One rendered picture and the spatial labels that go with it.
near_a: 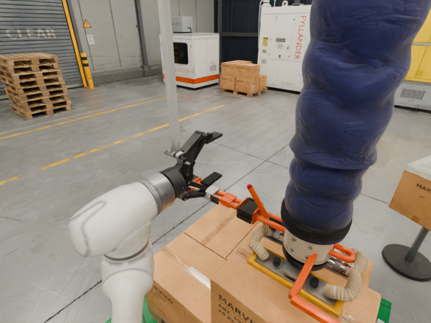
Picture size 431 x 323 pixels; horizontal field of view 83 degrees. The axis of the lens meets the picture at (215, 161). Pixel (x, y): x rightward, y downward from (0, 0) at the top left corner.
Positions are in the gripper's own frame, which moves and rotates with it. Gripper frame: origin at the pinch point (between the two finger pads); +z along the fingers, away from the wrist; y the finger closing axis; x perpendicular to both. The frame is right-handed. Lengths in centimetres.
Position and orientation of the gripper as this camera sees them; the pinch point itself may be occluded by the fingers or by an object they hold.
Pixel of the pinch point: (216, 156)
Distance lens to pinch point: 72.2
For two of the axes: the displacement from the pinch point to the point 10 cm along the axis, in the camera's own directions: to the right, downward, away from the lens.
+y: 0.0, 8.7, 4.9
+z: 6.1, -3.8, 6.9
